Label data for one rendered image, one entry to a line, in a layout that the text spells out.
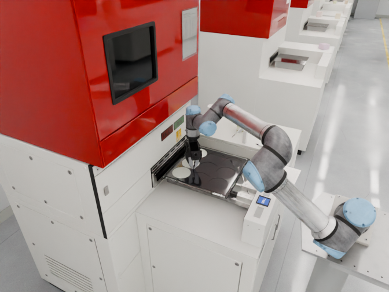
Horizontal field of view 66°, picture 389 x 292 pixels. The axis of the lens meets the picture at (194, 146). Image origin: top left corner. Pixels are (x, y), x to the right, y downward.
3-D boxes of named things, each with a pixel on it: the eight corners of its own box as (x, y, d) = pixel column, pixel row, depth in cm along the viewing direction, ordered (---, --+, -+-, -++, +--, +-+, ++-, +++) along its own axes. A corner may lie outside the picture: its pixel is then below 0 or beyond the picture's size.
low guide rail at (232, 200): (167, 182, 169) (167, 177, 167) (168, 179, 170) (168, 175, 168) (253, 210, 150) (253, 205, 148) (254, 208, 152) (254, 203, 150)
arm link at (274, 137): (302, 132, 109) (219, 87, 143) (282, 154, 109) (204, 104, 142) (308, 148, 117) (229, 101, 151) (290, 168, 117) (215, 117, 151)
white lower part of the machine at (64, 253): (43, 285, 203) (3, 193, 160) (120, 208, 266) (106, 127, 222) (128, 335, 177) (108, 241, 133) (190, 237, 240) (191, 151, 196)
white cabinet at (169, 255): (146, 305, 192) (134, 212, 149) (208, 209, 266) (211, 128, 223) (242, 354, 169) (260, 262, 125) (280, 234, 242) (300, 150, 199)
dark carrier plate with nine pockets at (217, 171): (165, 176, 161) (165, 175, 160) (193, 146, 187) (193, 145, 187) (225, 196, 148) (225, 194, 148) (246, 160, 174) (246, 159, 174)
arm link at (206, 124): (217, 113, 137) (204, 105, 145) (201, 132, 136) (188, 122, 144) (225, 123, 142) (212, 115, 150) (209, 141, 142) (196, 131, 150)
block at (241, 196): (236, 199, 148) (236, 194, 146) (238, 195, 151) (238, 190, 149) (252, 204, 145) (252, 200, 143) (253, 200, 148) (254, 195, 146)
